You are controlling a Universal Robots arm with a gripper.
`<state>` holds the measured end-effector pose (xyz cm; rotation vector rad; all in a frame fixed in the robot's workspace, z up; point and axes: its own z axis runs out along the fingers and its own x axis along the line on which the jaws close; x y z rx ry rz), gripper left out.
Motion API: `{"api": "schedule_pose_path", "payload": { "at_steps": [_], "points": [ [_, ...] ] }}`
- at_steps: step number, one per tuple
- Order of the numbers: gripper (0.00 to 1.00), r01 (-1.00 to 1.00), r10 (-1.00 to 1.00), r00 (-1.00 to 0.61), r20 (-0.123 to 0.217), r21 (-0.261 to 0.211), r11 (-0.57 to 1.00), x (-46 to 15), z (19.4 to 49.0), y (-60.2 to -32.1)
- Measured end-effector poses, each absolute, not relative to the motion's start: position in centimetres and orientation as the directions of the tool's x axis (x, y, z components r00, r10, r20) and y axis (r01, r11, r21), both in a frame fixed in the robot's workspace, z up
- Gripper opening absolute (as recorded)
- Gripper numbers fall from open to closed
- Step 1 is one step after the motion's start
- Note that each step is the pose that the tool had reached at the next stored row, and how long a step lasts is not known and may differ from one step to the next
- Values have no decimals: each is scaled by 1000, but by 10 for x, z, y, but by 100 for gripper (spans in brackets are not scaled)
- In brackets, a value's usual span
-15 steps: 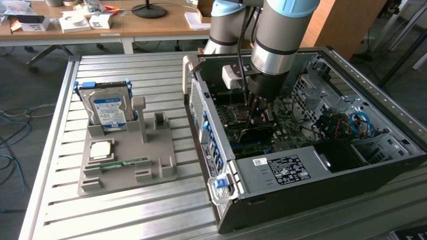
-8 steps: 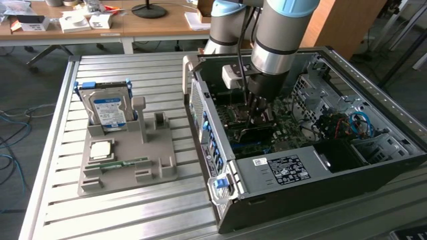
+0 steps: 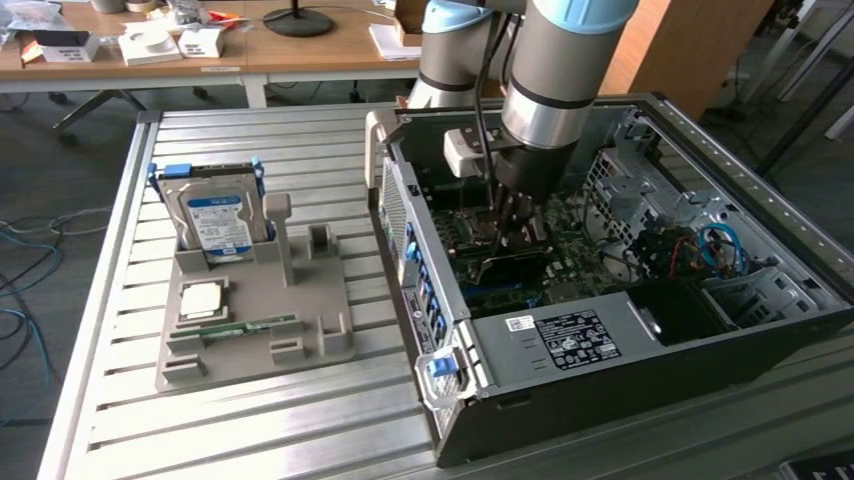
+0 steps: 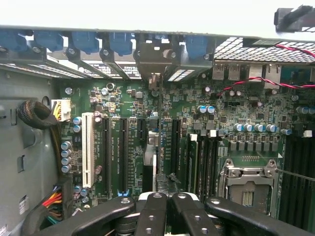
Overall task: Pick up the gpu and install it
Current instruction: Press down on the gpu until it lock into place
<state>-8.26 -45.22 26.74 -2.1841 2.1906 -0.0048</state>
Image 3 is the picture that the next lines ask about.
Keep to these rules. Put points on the wooden desk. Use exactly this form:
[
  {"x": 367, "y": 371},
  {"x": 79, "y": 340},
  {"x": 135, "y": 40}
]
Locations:
[{"x": 301, "y": 55}]

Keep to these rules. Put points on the brown cardboard box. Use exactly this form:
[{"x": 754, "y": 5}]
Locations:
[{"x": 409, "y": 17}]

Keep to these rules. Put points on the clear plastic bag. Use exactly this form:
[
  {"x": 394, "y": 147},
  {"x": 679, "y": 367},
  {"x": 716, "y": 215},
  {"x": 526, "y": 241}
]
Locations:
[{"x": 34, "y": 15}]

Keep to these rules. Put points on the blue expansion slot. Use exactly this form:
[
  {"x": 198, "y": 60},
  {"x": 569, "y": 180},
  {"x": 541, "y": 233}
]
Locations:
[{"x": 490, "y": 291}]

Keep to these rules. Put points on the beige tape roll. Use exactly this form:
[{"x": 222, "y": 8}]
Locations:
[{"x": 142, "y": 5}]

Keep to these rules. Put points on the white box with black flap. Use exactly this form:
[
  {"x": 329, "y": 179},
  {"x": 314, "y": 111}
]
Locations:
[{"x": 67, "y": 47}]

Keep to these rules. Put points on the black round lamp base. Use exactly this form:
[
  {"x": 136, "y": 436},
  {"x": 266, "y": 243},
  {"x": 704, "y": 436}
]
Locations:
[{"x": 297, "y": 22}]

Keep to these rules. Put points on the white paper stack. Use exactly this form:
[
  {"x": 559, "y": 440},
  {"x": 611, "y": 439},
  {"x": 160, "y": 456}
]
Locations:
[{"x": 394, "y": 45}]

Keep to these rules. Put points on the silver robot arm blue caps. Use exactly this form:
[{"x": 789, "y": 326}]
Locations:
[{"x": 554, "y": 75}]

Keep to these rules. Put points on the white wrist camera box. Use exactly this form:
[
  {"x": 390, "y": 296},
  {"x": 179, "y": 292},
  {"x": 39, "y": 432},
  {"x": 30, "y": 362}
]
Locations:
[{"x": 463, "y": 150}]

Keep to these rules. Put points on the grey cup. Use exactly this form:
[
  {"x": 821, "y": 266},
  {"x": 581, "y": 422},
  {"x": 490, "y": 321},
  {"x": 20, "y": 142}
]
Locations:
[{"x": 108, "y": 6}]

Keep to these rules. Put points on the grey parts rack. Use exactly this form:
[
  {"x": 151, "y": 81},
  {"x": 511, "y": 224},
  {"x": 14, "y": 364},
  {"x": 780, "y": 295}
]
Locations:
[{"x": 260, "y": 300}]

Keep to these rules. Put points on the grey metal disk bay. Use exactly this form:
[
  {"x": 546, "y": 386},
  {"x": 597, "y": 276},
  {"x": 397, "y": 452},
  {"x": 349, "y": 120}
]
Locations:
[{"x": 621, "y": 195}]

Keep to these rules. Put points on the small white box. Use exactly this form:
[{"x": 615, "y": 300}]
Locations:
[{"x": 200, "y": 44}]

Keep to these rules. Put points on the hard disk with blue rails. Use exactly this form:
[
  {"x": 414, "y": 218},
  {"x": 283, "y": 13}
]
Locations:
[{"x": 214, "y": 220}]

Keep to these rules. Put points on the black open PC case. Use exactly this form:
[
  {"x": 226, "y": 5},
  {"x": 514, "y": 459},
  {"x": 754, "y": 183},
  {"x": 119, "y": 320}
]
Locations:
[{"x": 601, "y": 410}]

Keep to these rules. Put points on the green motherboard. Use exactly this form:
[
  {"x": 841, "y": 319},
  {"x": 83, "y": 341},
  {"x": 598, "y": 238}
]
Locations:
[{"x": 581, "y": 260}]

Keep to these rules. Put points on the wooden cabinet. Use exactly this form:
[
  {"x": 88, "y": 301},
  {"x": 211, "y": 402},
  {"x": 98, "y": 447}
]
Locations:
[{"x": 687, "y": 50}]

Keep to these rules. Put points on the metal CPU socket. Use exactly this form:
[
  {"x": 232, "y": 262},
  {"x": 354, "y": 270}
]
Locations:
[{"x": 470, "y": 227}]

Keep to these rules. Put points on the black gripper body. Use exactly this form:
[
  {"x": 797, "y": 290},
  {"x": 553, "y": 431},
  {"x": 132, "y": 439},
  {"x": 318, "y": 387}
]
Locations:
[{"x": 534, "y": 170}]

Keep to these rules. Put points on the black and green graphics card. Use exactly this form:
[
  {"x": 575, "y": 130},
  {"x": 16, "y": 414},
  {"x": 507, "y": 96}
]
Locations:
[{"x": 514, "y": 267}]

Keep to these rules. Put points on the silver CPU chip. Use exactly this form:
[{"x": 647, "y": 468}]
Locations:
[{"x": 200, "y": 300}]

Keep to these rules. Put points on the grey power supply unit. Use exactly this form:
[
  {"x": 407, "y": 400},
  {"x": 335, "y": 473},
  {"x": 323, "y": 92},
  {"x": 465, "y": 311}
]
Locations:
[{"x": 507, "y": 350}]

